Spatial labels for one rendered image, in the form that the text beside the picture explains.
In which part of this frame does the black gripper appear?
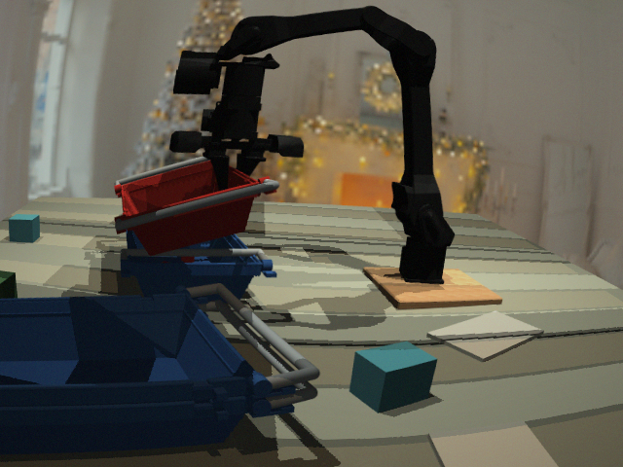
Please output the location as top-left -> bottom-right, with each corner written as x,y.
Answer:
169,95 -> 304,192

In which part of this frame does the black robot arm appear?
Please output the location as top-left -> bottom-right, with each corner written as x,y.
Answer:
173,5 -> 455,284

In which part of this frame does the beige flat panel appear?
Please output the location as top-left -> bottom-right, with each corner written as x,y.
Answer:
426,311 -> 544,362
427,420 -> 558,467

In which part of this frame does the teal cube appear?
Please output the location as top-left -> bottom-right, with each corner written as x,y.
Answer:
348,341 -> 437,413
9,214 -> 40,242

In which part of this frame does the green block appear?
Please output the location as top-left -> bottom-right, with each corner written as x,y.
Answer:
0,270 -> 18,299

